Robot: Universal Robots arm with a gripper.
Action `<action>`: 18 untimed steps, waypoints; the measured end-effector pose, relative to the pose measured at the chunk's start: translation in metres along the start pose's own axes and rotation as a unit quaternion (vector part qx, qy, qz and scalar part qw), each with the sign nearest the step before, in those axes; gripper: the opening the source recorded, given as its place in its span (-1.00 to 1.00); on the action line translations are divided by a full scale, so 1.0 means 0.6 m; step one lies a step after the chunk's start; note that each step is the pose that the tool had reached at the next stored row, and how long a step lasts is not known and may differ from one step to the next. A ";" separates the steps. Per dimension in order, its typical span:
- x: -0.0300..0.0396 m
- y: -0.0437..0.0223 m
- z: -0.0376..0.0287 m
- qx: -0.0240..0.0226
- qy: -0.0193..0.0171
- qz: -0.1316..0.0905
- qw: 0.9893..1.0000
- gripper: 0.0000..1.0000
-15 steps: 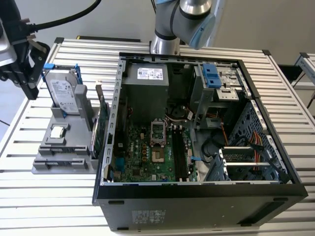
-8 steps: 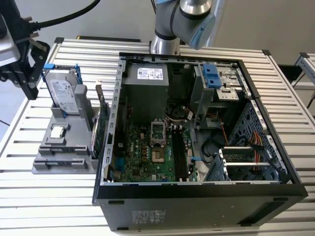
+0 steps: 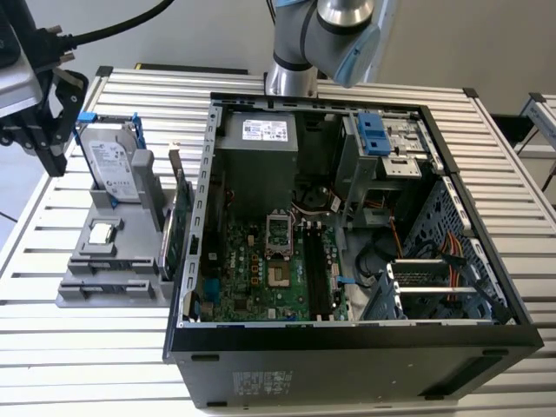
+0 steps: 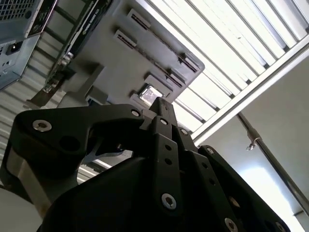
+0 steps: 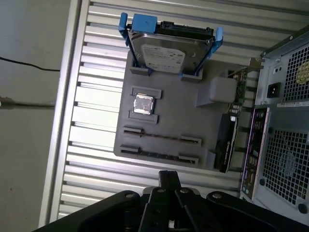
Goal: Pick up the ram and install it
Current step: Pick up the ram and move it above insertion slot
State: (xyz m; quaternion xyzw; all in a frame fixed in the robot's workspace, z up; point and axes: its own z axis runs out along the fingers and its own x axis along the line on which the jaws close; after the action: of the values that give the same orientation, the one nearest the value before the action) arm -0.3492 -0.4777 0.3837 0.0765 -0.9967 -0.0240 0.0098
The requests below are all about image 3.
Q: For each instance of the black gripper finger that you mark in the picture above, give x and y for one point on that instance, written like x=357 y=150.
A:
x=21 y=137
x=61 y=139

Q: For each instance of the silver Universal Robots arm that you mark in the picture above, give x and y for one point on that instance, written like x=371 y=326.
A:
x=299 y=43

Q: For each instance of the black RAM slot white clips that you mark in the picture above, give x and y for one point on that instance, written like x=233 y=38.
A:
x=312 y=269
x=324 y=269

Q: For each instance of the hard disk in blue carrier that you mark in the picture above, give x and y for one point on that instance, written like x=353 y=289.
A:
x=108 y=160

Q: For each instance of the silver CPU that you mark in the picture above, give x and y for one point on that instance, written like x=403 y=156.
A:
x=101 y=233

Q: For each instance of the grey parts rack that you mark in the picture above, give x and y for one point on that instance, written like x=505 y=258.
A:
x=130 y=243

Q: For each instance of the black bar yellow end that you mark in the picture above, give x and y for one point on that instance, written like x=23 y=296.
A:
x=195 y=68

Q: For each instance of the green graphics card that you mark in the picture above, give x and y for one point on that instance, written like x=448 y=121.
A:
x=176 y=243

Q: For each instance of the grey power supply unit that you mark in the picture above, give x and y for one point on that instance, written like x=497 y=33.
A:
x=256 y=174

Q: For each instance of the CPU socket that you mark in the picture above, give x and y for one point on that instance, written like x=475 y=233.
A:
x=278 y=274

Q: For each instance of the black round fan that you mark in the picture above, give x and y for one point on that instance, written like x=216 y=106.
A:
x=315 y=197

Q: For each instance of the green motherboard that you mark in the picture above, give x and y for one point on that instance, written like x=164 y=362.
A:
x=284 y=299

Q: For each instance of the blue drive bay latch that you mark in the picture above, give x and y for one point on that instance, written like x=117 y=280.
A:
x=372 y=134

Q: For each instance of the blue connector tab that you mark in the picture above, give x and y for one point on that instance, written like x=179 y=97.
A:
x=345 y=280

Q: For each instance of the black PC case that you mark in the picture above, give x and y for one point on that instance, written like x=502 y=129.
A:
x=304 y=373

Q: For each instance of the metal disk bay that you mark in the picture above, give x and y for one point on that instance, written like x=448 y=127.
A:
x=417 y=276

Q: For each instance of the black stand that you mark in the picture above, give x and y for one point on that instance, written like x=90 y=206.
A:
x=514 y=130

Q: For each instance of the aluminium side table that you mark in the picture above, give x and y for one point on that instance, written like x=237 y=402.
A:
x=540 y=110

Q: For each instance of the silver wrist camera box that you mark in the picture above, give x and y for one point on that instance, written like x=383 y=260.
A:
x=17 y=91

